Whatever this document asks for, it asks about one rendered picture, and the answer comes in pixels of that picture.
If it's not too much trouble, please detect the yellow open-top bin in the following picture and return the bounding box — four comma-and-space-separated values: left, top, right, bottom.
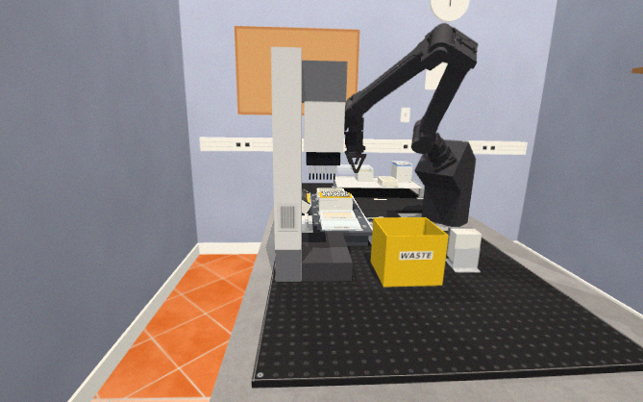
371, 217, 448, 287

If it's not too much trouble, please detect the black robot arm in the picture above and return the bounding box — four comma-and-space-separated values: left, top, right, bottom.
344, 23, 478, 171

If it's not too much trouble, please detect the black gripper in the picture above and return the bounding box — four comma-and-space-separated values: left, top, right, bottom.
345, 132, 366, 173

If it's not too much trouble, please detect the white box with label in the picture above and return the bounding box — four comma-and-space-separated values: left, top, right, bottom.
445, 227, 482, 272

